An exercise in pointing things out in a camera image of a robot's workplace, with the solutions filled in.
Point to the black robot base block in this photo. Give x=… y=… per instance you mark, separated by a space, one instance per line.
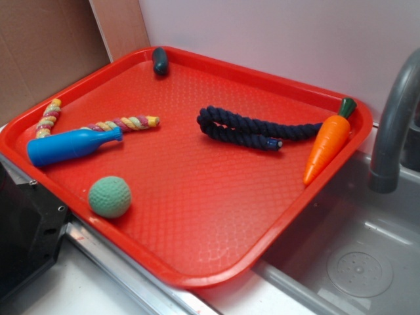
x=32 y=225

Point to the dark green plastic pickle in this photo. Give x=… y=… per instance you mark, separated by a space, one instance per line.
x=160 y=61

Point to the red plastic tray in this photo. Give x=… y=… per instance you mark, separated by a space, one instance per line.
x=202 y=211

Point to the green textured ball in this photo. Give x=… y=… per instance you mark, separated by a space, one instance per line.
x=110 y=197

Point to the orange plastic toy carrot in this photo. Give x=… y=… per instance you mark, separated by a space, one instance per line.
x=330 y=139

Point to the blue plastic toy bottle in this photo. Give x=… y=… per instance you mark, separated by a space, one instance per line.
x=69 y=145

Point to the light wooden board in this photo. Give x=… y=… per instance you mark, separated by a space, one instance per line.
x=121 y=26

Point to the grey plastic toy sink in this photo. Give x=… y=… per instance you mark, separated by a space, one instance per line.
x=351 y=250

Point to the grey toy faucet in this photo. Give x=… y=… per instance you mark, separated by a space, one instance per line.
x=397 y=140

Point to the brown cardboard panel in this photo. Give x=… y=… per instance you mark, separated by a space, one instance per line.
x=45 y=47

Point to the multicolour twisted rope toy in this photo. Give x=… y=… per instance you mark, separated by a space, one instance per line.
x=126 y=124

